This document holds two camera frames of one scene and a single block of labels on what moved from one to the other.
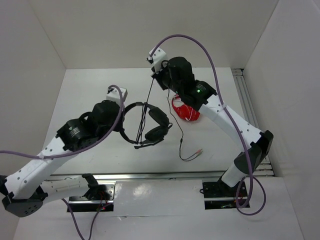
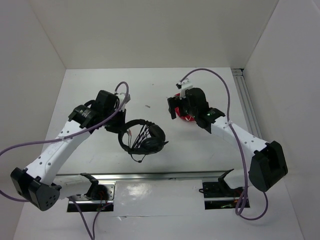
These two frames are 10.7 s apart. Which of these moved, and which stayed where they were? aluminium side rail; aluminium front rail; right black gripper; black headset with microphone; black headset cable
Moved: black headset with microphone; black headset cable; right black gripper
Stayed: aluminium side rail; aluminium front rail
